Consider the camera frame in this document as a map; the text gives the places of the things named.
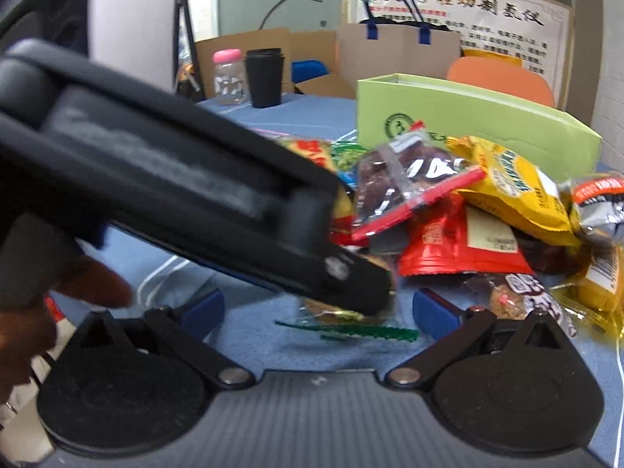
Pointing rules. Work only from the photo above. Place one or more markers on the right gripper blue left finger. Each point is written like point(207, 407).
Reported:
point(201, 314)

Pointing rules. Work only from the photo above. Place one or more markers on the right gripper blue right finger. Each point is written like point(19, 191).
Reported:
point(434, 315)

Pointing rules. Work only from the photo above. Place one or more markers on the brown pastry clear wrapper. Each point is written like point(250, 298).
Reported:
point(332, 322)

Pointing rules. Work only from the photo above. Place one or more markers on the yellow egg cake bag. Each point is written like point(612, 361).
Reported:
point(514, 190)

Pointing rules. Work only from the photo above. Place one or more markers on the yellow rice cracker packet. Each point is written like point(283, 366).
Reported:
point(319, 153)

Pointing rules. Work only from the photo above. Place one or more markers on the person's left hand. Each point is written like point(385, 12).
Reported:
point(32, 331)

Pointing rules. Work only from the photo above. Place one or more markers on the blue striped tablecloth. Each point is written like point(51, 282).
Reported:
point(248, 334)

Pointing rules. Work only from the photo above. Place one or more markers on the brown cake packet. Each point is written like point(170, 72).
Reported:
point(514, 296)

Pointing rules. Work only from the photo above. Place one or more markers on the red snack bag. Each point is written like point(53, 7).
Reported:
point(451, 237)

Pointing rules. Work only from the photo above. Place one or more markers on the clear bag dark dried fruit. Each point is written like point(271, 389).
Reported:
point(404, 175)

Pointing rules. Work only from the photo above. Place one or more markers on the clear bottle pink cap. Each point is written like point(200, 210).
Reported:
point(229, 77)

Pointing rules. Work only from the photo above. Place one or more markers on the orange cake clear wrapper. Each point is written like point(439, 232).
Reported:
point(594, 295)

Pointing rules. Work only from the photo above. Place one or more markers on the green pea snack bag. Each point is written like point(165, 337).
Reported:
point(346, 155)

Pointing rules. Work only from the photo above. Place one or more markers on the black tumbler cup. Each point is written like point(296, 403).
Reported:
point(264, 78)

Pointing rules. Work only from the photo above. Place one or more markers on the silver foil snack bag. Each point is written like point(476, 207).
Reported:
point(594, 203)

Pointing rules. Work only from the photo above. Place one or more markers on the green cardboard box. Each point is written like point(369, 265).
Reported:
point(553, 140)

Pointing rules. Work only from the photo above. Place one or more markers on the blue chair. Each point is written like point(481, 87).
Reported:
point(304, 70)

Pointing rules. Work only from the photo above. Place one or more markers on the brown cardboard box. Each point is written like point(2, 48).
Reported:
point(320, 45)

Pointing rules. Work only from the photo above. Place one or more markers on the orange chair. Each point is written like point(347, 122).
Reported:
point(503, 77)

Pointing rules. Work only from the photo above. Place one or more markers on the framed Chinese text poster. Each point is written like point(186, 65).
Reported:
point(533, 33)

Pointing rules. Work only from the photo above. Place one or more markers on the brown paper bag blue handles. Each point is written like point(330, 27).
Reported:
point(378, 46)

